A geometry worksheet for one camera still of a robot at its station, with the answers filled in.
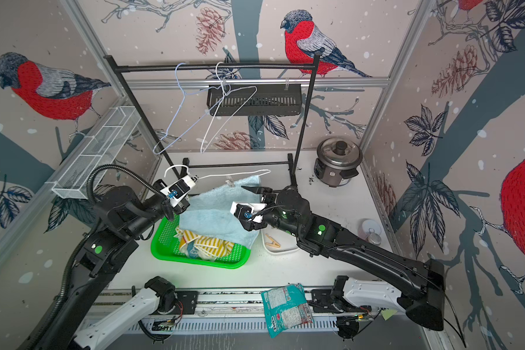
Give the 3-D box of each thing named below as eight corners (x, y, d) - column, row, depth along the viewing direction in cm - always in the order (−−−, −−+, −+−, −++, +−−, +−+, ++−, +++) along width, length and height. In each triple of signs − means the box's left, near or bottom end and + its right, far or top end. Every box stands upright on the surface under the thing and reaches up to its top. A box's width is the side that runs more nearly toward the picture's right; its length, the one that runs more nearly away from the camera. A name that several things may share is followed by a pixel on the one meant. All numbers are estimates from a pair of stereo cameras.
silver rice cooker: (316, 192, 105) (324, 166, 90) (311, 164, 117) (317, 136, 102) (354, 192, 105) (368, 166, 90) (345, 164, 117) (357, 136, 102)
